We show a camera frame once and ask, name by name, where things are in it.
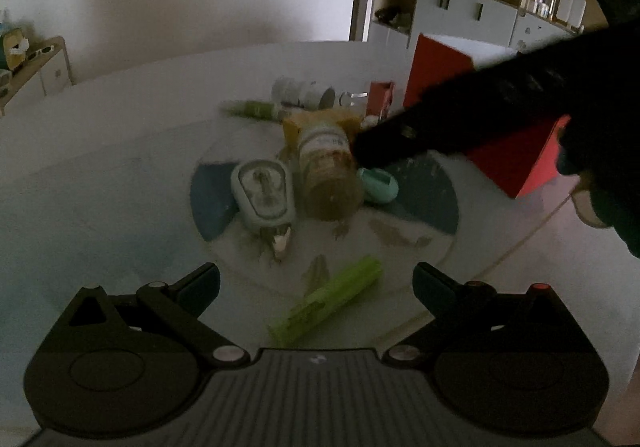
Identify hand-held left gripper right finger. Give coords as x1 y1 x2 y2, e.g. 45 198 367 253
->
382 262 571 369

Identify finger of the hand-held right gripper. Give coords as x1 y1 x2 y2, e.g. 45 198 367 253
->
352 61 568 167

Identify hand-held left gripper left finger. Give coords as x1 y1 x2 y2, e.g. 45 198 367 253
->
67 263 251 369

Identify small red box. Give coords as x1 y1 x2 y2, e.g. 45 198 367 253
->
366 80 397 120

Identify small teal oval case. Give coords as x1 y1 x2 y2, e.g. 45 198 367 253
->
356 167 400 206

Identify green highlighter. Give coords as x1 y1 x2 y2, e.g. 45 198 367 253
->
267 254 384 348

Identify red storage box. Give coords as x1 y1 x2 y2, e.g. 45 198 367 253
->
404 33 572 199

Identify white labelled bottle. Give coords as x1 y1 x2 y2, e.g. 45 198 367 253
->
271 77 337 111

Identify person's right hand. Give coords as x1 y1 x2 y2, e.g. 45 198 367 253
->
572 180 610 229

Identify small clear glass item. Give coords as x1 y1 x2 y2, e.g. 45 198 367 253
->
339 90 371 109

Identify small white figurine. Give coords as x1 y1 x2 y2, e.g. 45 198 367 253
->
271 224 294 261

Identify white storage canisters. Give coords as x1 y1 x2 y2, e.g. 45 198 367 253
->
554 0 587 31

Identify green tube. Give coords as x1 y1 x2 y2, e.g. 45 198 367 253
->
224 99 287 122

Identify low wooden side cabinet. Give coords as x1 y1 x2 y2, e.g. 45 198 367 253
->
0 36 74 117

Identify white sunglasses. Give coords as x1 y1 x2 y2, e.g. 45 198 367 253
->
25 44 54 66

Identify teal and yellow tissue box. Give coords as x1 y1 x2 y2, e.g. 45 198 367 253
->
2 27 32 69

